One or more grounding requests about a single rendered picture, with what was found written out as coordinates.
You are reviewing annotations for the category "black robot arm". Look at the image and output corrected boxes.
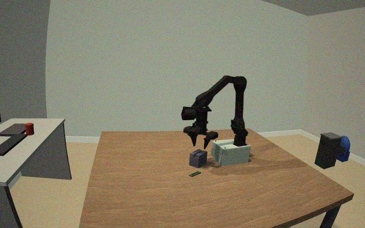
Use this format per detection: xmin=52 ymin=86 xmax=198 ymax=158
xmin=182 ymin=76 xmax=248 ymax=147

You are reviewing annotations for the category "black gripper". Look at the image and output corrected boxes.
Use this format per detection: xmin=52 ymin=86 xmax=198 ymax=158
xmin=183 ymin=120 xmax=218 ymax=149

